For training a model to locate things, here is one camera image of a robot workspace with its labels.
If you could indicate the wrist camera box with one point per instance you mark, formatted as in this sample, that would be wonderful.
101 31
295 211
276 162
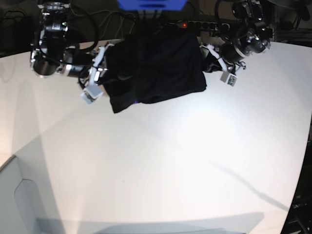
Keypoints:
229 78
91 93

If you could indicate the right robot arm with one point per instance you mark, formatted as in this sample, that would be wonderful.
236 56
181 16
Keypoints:
53 52

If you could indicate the blue box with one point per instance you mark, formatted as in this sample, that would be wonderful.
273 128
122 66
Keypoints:
132 5

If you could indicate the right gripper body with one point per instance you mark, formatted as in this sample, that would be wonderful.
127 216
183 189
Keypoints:
91 74

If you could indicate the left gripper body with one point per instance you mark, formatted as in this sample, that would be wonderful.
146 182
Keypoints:
212 61

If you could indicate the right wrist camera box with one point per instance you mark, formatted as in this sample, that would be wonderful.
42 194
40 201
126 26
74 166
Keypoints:
91 93

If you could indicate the black T-shirt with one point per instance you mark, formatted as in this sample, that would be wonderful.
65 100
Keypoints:
155 67

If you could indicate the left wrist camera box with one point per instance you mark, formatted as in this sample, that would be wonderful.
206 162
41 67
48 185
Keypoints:
229 78

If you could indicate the black power strip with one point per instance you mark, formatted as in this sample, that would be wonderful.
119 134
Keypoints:
202 25

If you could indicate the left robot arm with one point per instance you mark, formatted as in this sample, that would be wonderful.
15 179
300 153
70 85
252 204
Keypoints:
249 36

